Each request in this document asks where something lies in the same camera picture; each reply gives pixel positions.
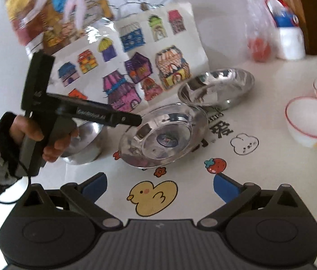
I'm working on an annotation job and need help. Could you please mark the deep steel bowl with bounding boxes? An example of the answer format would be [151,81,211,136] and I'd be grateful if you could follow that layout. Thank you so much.
[61,121,108,165]

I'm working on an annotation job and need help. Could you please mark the steel plate with sticker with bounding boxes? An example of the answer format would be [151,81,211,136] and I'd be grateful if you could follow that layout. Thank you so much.
[118,103,208,169]

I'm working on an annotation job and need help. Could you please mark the left hand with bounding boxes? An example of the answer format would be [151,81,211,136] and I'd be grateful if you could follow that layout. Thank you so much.
[9,115,79,163]

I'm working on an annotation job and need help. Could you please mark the white cartoon table mat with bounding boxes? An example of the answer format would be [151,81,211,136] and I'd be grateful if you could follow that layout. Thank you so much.
[34,57,317,221]

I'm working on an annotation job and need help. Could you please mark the coloured houses drawing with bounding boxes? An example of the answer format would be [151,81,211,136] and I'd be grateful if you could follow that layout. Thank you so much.
[24,0,210,113]

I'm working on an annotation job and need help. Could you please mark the child with fan drawing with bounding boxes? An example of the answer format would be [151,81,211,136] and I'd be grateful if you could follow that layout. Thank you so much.
[4,0,172,56]

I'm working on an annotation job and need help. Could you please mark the clear plastic bag red contents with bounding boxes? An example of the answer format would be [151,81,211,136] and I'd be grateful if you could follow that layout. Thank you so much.
[246,0,277,63]

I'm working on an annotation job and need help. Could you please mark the white blue water bottle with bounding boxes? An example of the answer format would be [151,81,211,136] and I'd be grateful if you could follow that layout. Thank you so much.
[265,0,306,61]

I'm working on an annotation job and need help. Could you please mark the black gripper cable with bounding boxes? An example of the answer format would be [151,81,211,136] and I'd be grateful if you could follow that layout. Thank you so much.
[0,157,33,204]

